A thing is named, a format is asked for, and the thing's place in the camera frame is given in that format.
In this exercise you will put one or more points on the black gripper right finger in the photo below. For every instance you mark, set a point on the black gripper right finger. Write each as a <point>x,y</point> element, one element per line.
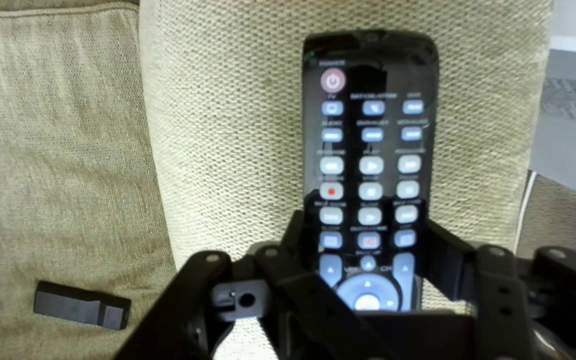
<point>444,256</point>

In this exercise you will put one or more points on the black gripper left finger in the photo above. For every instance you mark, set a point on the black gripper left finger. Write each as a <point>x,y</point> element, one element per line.
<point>294,243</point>

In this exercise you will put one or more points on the glossy black long remote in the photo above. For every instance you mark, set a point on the glossy black long remote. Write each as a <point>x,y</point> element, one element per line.
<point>370,166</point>

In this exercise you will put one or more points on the small black grey remote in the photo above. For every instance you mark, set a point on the small black grey remote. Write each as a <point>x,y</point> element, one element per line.
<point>79,302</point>

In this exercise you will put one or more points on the beige fabric sofa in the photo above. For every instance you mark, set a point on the beige fabric sofa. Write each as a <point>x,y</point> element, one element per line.
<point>234,133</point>

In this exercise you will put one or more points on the beige sofa seat cushion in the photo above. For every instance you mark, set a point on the beige sofa seat cushion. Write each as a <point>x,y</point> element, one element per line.
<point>55,166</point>

